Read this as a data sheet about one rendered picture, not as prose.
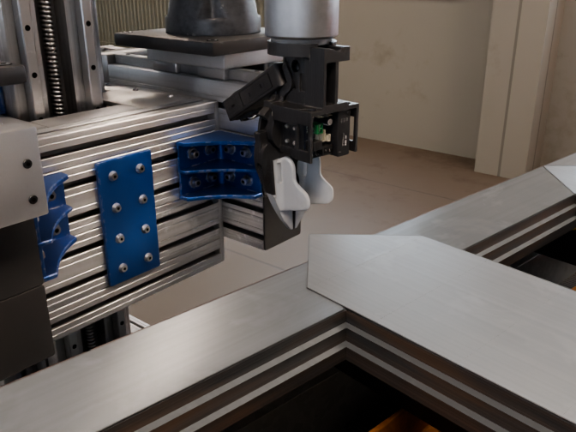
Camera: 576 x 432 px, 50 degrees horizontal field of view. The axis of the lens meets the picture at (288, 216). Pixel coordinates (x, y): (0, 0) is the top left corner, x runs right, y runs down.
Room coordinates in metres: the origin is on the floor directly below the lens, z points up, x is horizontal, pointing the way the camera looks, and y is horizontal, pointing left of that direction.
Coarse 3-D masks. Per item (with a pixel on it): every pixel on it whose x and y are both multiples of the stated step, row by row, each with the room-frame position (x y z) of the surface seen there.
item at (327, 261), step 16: (336, 240) 0.63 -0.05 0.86; (352, 240) 0.62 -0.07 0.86; (368, 240) 0.62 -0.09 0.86; (384, 240) 0.62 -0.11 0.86; (400, 240) 0.62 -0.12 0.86; (320, 256) 0.58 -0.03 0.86; (336, 256) 0.58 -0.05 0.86; (352, 256) 0.58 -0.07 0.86; (368, 256) 0.58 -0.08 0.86; (320, 272) 0.55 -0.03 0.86; (336, 272) 0.55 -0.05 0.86
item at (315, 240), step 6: (312, 234) 0.64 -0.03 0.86; (318, 234) 0.64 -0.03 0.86; (324, 234) 0.64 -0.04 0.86; (330, 234) 0.64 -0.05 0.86; (336, 234) 0.64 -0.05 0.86; (342, 234) 0.64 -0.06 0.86; (348, 234) 0.64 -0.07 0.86; (312, 240) 0.63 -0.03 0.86; (318, 240) 0.63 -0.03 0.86; (324, 240) 0.63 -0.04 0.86; (330, 240) 0.63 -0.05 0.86; (312, 246) 0.61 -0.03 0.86
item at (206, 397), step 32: (544, 224) 0.71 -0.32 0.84; (512, 256) 0.65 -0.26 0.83; (352, 320) 0.47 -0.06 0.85; (288, 352) 0.43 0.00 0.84; (320, 352) 0.45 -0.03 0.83; (352, 352) 0.45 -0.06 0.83; (384, 352) 0.44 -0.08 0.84; (416, 352) 0.42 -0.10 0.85; (224, 384) 0.39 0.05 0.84; (256, 384) 0.40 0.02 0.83; (288, 384) 0.41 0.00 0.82; (416, 384) 0.41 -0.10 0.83; (448, 384) 0.39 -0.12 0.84; (480, 384) 0.38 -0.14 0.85; (160, 416) 0.35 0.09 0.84; (192, 416) 0.36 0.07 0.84; (224, 416) 0.37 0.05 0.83; (448, 416) 0.38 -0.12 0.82; (480, 416) 0.37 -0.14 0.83; (512, 416) 0.35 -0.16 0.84; (544, 416) 0.34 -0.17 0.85
